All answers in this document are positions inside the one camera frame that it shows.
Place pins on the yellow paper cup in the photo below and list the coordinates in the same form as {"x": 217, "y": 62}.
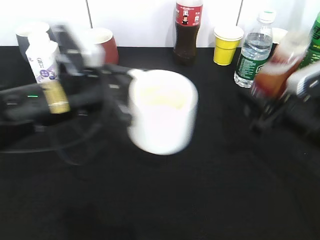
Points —
{"x": 227, "y": 39}

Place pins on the white ceramic mug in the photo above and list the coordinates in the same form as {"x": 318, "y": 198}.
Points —
{"x": 163, "y": 105}

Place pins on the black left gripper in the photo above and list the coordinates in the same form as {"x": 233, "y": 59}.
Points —
{"x": 89, "y": 81}

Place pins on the clear water bottle green label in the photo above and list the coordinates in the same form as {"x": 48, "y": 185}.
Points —
{"x": 256, "y": 49}

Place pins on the cola bottle red label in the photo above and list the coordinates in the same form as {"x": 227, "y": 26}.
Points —
{"x": 188, "y": 16}

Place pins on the grey ceramic mug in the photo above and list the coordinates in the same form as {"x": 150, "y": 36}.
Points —
{"x": 25, "y": 29}

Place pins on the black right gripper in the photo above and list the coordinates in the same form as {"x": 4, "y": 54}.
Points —
{"x": 298, "y": 112}

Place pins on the brown coffee drink bottle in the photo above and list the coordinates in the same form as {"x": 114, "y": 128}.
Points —
{"x": 270, "y": 82}

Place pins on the green sprite bottle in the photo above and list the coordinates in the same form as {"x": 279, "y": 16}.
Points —
{"x": 313, "y": 52}

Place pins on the dark red ceramic mug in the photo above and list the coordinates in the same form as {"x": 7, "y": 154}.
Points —
{"x": 104, "y": 38}

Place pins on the white purple yogurt bottle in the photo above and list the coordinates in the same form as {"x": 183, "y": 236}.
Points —
{"x": 41, "y": 54}

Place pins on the black ceramic mug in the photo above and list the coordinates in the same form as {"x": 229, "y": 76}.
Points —
{"x": 278, "y": 34}

